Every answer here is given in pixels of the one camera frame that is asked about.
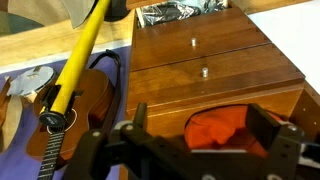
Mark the grey cloth cover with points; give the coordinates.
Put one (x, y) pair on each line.
(78, 11)

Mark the wooden drawer holding black plastic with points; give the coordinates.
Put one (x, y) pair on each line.
(166, 11)

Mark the brown acoustic guitar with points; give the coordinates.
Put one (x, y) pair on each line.
(90, 100)

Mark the brown wooden drawer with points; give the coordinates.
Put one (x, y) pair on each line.
(226, 36)

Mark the red knit beanie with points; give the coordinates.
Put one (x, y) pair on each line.
(216, 130)

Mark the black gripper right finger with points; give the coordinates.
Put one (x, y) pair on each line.
(281, 146)

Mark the yellow pole with black cap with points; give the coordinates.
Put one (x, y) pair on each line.
(76, 56)

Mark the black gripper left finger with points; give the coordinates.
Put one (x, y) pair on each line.
(110, 153)

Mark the multicolour patterned rug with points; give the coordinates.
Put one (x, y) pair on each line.
(20, 16)

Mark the black round stand base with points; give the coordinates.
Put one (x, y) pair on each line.
(116, 10)

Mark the wooden drawer with cream compartments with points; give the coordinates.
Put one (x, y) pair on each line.
(240, 76)

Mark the dark wooden shelf cabinet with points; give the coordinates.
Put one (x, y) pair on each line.
(166, 120)

